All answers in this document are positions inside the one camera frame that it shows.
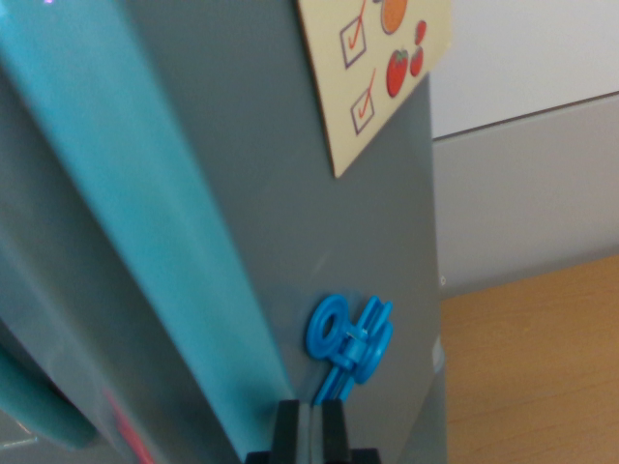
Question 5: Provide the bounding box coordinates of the teal handle on display door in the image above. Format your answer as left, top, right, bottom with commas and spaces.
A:
0, 333, 101, 451

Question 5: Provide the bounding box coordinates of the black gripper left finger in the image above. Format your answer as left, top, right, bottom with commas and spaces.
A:
272, 399, 313, 464

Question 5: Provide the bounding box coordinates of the cream shopping list card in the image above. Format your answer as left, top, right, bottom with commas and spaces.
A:
295, 0, 454, 179

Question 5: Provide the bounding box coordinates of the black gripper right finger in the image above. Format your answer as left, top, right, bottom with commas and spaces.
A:
316, 399, 351, 464

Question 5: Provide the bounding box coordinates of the teal handle on logo door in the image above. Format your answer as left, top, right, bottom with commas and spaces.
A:
0, 0, 297, 464

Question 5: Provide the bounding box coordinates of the blue plastic clip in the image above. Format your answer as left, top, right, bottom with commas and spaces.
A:
304, 293, 396, 405

